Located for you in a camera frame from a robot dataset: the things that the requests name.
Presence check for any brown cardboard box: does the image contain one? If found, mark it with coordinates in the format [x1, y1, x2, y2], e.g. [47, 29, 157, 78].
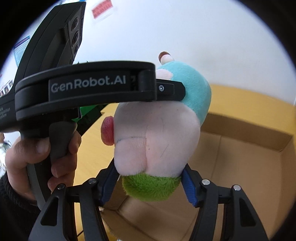
[99, 112, 296, 241]

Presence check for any red white wall notice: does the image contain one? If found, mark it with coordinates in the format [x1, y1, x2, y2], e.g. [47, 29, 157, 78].
[91, 0, 113, 19]

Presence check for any person left hand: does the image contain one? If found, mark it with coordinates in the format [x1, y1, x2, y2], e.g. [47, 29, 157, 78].
[4, 131, 82, 201]

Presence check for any green planter shelf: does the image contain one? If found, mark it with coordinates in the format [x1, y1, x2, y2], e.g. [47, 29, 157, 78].
[73, 104, 107, 136]

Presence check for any teal pink plush toy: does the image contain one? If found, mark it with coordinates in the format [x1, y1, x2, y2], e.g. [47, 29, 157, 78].
[101, 52, 212, 201]

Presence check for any blue wall poster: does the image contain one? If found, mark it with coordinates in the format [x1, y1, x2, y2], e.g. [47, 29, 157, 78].
[13, 36, 30, 67]

